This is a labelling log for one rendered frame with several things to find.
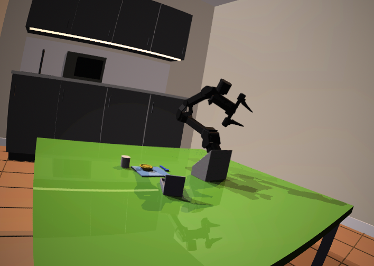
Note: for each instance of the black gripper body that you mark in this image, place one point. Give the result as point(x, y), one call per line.
point(228, 106)

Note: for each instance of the light blue square mat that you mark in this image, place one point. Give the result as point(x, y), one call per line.
point(154, 172)

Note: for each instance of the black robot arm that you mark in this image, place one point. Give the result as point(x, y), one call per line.
point(215, 95)

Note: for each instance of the dark grey cylinder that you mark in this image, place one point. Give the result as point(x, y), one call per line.
point(125, 160)

